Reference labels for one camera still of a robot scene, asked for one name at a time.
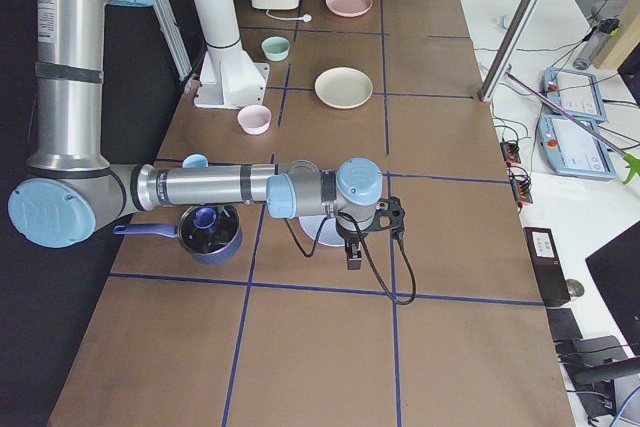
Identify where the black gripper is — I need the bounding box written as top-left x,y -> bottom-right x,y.
336,196 -> 405,270

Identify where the pink plate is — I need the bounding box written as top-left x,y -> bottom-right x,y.
325,0 -> 373,18

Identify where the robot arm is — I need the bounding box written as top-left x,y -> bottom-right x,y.
8,0 -> 404,269

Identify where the blue plate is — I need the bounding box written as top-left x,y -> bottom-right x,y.
298,215 -> 344,247

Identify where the dark blue saucepan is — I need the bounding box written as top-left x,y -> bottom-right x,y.
112,204 -> 243,265

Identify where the cream plate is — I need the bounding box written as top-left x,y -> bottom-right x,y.
314,67 -> 373,109

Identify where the pink bowl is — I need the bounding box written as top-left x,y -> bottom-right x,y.
237,105 -> 272,135

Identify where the light blue cup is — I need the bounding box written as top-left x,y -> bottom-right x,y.
182,153 -> 209,168

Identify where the black box on desk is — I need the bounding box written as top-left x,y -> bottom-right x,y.
523,227 -> 570,307

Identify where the green bowl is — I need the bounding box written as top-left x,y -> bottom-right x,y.
261,36 -> 290,62

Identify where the near teach pendant tablet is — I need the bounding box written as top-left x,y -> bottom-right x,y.
537,113 -> 616,180

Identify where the teach pendant tablet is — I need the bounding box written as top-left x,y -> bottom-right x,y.
537,113 -> 616,180
542,67 -> 607,123

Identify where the far teach pendant tablet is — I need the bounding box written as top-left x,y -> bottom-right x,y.
542,67 -> 607,123

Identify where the reacher grabber stick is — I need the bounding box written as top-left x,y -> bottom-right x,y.
505,70 -> 639,185

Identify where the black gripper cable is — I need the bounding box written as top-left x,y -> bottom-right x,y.
282,201 -> 418,305

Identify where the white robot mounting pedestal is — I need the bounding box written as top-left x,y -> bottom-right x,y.
194,0 -> 269,109

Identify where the white toaster plug cable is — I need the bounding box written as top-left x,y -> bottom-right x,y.
264,8 -> 314,24

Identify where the aluminium frame post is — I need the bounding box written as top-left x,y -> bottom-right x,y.
478,0 -> 540,102

